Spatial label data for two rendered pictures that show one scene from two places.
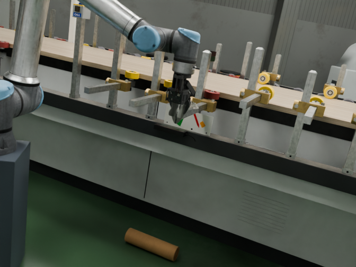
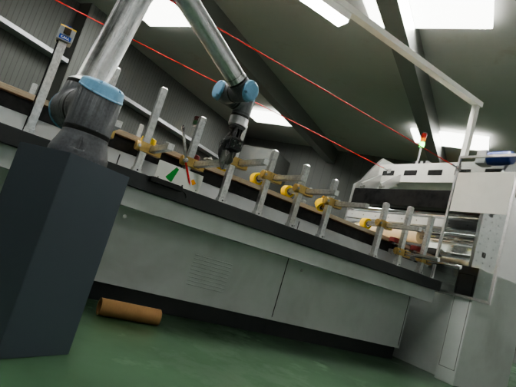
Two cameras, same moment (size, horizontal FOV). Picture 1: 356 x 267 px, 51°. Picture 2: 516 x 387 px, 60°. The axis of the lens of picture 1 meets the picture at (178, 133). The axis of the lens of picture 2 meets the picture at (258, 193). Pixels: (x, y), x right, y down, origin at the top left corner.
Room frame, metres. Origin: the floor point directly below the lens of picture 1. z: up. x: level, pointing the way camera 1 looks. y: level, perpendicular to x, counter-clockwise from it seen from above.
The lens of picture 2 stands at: (0.04, 1.49, 0.47)
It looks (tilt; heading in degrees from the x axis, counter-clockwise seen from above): 8 degrees up; 309
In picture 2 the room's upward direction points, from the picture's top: 17 degrees clockwise
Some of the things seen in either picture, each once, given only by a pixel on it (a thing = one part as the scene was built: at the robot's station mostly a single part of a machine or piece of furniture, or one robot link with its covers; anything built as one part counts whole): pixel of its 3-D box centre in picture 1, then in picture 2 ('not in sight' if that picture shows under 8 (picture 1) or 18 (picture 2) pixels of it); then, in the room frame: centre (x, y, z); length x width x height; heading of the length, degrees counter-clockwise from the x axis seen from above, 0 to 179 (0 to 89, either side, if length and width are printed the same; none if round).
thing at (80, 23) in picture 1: (77, 59); (44, 87); (2.13, 0.64, 0.92); 0.05 x 0.05 x 0.45; 69
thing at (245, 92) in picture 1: (255, 95); (236, 162); (1.76, -0.33, 0.94); 0.14 x 0.06 x 0.05; 69
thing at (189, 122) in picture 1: (187, 120); (179, 176); (1.84, -0.04, 0.75); 0.26 x 0.01 x 0.10; 69
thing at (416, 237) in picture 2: not in sight; (402, 234); (1.52, -2.47, 1.04); 1.43 x 0.12 x 0.12; 159
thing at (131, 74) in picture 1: (131, 80); not in sight; (2.12, 0.32, 0.85); 0.08 x 0.08 x 0.11
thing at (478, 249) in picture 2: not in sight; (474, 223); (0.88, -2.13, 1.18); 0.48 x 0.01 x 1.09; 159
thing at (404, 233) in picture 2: not in sight; (403, 237); (1.23, -1.71, 0.91); 0.04 x 0.04 x 0.48; 69
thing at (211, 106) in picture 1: (202, 104); (191, 163); (1.85, -0.10, 0.84); 0.14 x 0.06 x 0.05; 69
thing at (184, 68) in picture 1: (184, 68); (238, 123); (1.49, 0.02, 1.05); 0.10 x 0.09 x 0.05; 69
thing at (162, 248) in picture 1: (151, 243); (130, 312); (1.79, 0.04, 0.04); 0.30 x 0.08 x 0.08; 69
